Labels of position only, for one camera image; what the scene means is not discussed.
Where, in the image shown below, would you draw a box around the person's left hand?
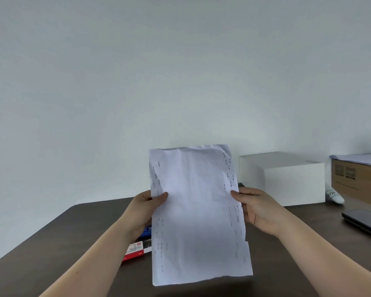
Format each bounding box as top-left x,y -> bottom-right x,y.
120,190 -> 169,242

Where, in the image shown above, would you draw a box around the person's right hand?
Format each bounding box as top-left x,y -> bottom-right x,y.
231,187 -> 293,238

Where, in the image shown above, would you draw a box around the blue stapler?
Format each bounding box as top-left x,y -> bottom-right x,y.
137,225 -> 153,242

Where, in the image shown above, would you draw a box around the red and white staple box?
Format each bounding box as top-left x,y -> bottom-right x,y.
120,239 -> 153,263

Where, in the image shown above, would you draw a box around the white paper stack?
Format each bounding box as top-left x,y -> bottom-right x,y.
149,144 -> 254,287

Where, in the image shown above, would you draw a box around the person's left forearm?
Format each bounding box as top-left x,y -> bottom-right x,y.
38,214 -> 140,297

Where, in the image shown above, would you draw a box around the person's right forearm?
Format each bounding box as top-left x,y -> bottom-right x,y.
275,212 -> 371,297

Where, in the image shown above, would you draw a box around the large white box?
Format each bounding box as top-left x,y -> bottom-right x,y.
238,151 -> 326,207

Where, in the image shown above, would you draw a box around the white labelled tube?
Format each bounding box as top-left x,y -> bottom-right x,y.
325,182 -> 345,205

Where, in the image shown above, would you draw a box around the black flat device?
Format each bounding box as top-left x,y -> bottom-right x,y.
341,208 -> 371,242

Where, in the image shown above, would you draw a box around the brown cardboard box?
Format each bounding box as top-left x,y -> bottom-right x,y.
331,159 -> 371,210

